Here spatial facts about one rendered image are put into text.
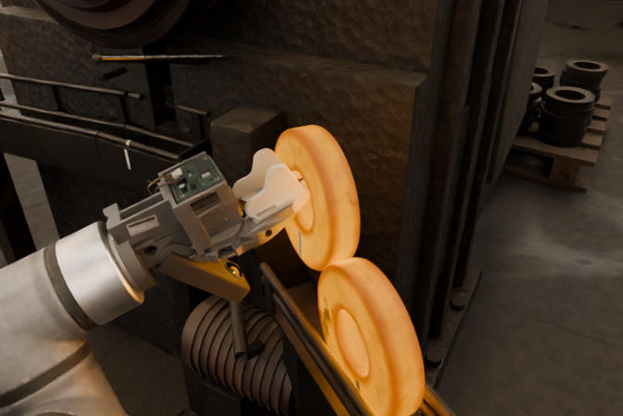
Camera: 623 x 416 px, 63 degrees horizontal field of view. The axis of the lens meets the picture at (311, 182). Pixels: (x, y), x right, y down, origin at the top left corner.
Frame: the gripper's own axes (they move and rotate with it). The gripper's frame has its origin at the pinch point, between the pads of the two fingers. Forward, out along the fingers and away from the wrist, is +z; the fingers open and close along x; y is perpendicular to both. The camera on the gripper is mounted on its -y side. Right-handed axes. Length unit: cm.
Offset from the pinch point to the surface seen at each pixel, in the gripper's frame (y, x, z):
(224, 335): -26.9, 11.6, -17.0
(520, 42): -34, 57, 84
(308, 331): -12.4, -7.0, -7.5
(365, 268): -3.1, -11.6, -0.8
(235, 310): -23.3, 11.5, -13.8
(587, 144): -113, 83, 145
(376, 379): -9.5, -17.8, -4.9
